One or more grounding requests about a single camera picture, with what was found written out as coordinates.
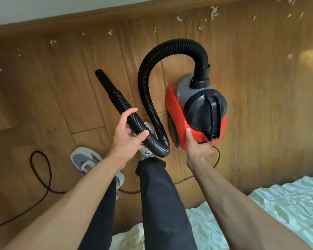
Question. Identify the person's left hand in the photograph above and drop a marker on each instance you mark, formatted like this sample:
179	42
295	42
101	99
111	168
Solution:
125	145

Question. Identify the person's right hand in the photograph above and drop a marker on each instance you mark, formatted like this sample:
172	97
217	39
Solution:
198	153

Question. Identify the red vacuum cleaner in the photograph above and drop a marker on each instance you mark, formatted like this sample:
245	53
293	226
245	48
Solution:
177	111

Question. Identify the person's left forearm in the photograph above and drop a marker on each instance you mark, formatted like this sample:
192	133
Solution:
67	210

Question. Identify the person's right forearm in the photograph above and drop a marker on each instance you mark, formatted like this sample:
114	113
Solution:
237	210

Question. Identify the person's right grey shoe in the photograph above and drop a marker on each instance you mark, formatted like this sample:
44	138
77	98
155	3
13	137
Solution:
148	152

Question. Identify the person's grey shoe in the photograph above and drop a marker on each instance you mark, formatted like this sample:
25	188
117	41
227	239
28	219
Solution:
86	158
148	152

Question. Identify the person's left grey shoe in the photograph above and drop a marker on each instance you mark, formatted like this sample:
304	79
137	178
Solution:
86	158

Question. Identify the person's dark trousers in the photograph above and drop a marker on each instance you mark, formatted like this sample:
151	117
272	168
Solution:
161	205

